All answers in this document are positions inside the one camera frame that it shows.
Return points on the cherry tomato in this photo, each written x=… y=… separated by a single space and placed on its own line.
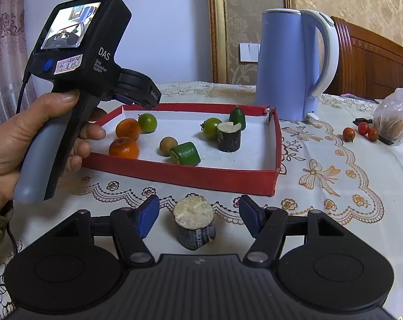
x=363 y=128
x=348 y=134
x=373 y=135

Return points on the blue electric kettle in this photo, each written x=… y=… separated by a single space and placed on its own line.
x=298 y=59

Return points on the small orange in tray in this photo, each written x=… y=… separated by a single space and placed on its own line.
x=128 y=127

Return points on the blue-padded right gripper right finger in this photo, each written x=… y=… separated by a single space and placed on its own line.
x=257 y=219

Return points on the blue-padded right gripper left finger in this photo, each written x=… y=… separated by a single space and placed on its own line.
x=141 y=218

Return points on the black clip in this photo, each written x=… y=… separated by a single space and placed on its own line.
x=357 y=121

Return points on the cut green fruit in tray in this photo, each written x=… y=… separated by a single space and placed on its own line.
x=185 y=154

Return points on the person's left hand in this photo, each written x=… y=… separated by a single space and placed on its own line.
x=17 y=133

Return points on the red cardboard tray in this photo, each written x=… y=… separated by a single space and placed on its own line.
x=253 y=169

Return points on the brown longan fruit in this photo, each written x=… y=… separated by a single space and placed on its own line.
x=166 y=144

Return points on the large orange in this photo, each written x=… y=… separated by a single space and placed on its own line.
x=124 y=147

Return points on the pink curtain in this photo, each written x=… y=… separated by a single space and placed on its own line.
x=13 y=55

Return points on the gold picture frame moulding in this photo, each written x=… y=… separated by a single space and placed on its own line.
x=233 y=22

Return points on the plastic bag with nuts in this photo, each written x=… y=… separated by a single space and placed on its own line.
x=388 y=117

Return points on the wooden bed headboard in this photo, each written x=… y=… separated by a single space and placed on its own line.
x=370 y=66

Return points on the green avocado-like fruit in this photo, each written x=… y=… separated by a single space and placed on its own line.
x=238 y=116

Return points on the white wall switch panel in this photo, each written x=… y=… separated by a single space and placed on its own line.
x=249 y=52

